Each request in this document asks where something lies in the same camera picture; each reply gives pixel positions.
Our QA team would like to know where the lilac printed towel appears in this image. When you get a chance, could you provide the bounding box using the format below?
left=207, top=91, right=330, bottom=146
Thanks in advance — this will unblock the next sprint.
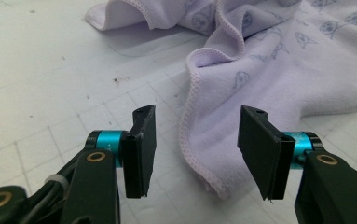
left=84, top=0, right=357, bottom=201

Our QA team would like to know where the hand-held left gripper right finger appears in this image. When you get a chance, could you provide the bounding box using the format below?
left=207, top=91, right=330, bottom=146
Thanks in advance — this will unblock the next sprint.
left=237, top=105, right=324, bottom=201

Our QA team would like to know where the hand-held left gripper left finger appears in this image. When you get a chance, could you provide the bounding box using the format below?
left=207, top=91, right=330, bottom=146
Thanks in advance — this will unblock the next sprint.
left=85, top=105, right=158, bottom=199

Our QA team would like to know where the white grid mat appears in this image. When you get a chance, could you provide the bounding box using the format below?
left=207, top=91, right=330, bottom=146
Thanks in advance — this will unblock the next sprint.
left=0, top=0, right=357, bottom=224

